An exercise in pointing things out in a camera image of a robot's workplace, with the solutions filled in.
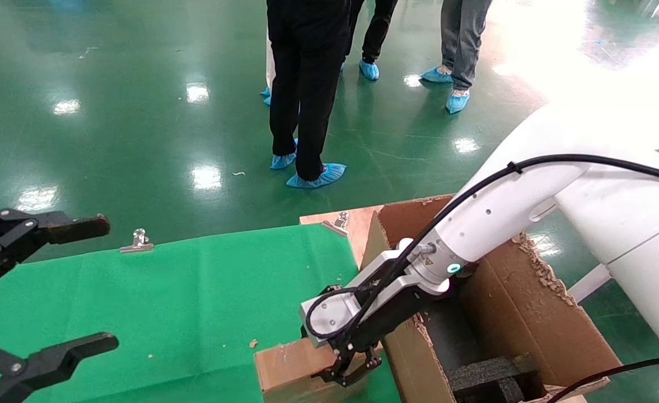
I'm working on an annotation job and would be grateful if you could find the small cardboard box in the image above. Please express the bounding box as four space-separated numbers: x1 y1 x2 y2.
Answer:
254 336 386 403

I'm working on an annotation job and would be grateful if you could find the person in grey trousers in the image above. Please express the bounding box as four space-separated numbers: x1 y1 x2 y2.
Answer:
440 0 493 91

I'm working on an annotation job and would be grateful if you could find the silver metal clip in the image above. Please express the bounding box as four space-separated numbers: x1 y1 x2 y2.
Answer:
120 228 155 254
322 212 350 236

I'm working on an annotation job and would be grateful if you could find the plywood board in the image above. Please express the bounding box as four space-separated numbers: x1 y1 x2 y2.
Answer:
300 204 386 266

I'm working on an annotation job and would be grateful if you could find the person in white coat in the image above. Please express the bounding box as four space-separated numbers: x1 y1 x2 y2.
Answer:
265 31 277 93

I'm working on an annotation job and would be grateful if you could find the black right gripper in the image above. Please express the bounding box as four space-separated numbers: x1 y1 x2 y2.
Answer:
311 283 448 388

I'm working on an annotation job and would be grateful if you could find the black foam block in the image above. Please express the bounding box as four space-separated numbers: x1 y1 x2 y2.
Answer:
446 353 548 403

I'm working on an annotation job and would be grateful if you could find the large green table cloth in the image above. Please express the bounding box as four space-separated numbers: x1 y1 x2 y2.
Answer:
0 223 403 403

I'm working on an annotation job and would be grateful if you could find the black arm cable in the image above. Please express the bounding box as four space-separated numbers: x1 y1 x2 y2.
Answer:
305 155 659 339

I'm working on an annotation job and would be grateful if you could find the thin black cable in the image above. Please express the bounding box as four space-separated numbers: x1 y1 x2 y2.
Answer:
548 357 659 403

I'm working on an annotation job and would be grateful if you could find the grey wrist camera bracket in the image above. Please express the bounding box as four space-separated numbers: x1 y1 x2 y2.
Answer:
300 249 453 349

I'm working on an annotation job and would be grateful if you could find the white metal strut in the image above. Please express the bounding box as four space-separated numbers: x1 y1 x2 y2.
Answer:
567 263 613 304

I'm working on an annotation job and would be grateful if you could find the large open cardboard carton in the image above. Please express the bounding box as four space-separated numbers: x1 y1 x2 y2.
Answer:
361 194 624 403

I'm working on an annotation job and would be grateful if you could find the person in black trousers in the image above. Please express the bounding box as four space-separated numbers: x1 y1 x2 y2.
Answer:
266 0 352 181
361 0 400 64

